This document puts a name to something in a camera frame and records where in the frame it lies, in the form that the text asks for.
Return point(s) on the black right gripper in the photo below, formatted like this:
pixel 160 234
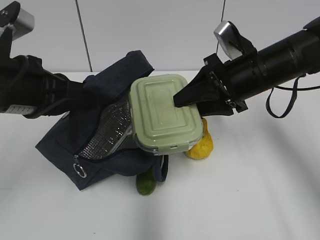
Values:
pixel 220 88

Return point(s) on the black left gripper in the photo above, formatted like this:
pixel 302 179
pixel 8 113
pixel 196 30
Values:
pixel 29 90

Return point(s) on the yellow pear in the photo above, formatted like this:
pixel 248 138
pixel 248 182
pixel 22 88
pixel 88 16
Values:
pixel 204 147

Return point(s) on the navy blue lunch bag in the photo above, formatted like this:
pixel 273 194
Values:
pixel 93 144

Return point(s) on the glass container green lid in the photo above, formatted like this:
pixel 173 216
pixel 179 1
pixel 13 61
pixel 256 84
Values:
pixel 159 127

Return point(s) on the green cucumber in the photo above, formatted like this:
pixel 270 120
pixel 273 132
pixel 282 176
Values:
pixel 145 183

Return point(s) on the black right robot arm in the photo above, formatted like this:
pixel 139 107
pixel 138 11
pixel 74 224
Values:
pixel 291 58

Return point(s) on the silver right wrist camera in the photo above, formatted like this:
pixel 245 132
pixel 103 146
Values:
pixel 228 38

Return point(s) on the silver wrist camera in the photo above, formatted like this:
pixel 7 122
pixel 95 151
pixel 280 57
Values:
pixel 228 38
pixel 14 17

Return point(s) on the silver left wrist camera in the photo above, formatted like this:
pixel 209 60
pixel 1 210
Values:
pixel 14 17

